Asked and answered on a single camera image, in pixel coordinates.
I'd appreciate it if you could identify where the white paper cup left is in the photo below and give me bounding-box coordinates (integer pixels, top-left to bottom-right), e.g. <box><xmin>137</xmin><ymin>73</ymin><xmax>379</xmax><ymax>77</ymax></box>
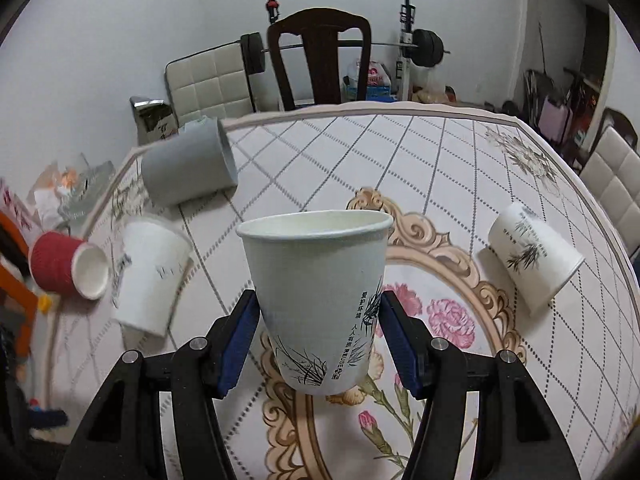
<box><xmin>112</xmin><ymin>216</ymin><xmax>193</xmax><ymax>337</ymax></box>

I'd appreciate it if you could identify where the white quilted chair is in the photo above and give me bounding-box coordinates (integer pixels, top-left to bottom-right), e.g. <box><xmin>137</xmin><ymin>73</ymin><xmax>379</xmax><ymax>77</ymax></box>
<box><xmin>580</xmin><ymin>126</ymin><xmax>640</xmax><ymax>257</ymax></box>
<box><xmin>165</xmin><ymin>41</ymin><xmax>256</xmax><ymax>126</ymax></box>

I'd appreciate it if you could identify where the grey paper cup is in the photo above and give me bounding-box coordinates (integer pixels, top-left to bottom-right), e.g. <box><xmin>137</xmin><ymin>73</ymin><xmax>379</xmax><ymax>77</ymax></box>
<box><xmin>141</xmin><ymin>117</ymin><xmax>239</xmax><ymax>207</ymax></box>

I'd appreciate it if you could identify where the floral patterned tablecloth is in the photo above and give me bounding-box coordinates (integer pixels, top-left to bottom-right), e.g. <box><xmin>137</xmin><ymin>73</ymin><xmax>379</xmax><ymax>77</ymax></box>
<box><xmin>44</xmin><ymin>105</ymin><xmax>639</xmax><ymax>479</ymax></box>

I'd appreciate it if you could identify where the pink suitcase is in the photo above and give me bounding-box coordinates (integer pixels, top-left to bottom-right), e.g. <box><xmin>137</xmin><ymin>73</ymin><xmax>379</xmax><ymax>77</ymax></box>
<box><xmin>538</xmin><ymin>94</ymin><xmax>573</xmax><ymax>148</ymax></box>

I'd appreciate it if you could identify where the black barbell on rack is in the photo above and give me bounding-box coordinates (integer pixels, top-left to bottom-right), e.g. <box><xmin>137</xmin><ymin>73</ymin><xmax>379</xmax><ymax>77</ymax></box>
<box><xmin>240</xmin><ymin>0</ymin><xmax>449</xmax><ymax>101</ymax></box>

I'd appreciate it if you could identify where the dark wooden chair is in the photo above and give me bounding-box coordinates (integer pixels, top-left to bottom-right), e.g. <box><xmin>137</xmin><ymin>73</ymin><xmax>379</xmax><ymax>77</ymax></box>
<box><xmin>267</xmin><ymin>8</ymin><xmax>372</xmax><ymax>112</ymax></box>

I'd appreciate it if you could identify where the white bamboo-print paper cup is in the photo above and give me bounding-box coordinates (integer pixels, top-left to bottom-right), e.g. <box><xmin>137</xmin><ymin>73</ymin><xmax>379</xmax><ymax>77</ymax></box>
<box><xmin>236</xmin><ymin>210</ymin><xmax>393</xmax><ymax>396</ymax></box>

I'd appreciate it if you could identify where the white quilted chair back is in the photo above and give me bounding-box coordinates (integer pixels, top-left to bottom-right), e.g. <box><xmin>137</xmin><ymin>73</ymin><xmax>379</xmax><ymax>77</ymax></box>
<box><xmin>165</xmin><ymin>41</ymin><xmax>256</xmax><ymax>126</ymax></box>

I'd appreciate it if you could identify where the white paper cup lying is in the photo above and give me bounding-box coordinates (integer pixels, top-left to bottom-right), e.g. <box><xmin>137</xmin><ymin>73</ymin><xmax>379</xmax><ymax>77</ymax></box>
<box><xmin>488</xmin><ymin>202</ymin><xmax>585</xmax><ymax>314</ymax></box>

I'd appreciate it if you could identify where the red ribbed paper cup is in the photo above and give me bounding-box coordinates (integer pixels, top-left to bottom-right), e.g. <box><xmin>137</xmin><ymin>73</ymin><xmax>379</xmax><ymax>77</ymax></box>
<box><xmin>28</xmin><ymin>231</ymin><xmax>110</xmax><ymax>301</ymax></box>

